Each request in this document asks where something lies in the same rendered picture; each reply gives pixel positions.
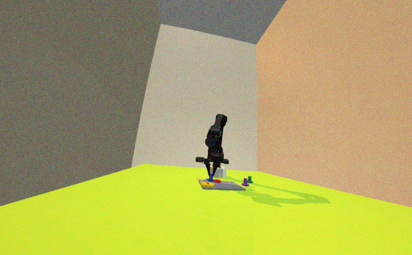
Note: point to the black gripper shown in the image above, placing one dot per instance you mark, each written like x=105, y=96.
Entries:
x=207, y=161

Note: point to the purple gear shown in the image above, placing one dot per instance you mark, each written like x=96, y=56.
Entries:
x=245, y=182

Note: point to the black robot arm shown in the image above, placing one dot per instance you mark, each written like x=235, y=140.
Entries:
x=214, y=138

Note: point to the blue gear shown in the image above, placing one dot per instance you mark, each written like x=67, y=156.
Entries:
x=211, y=178

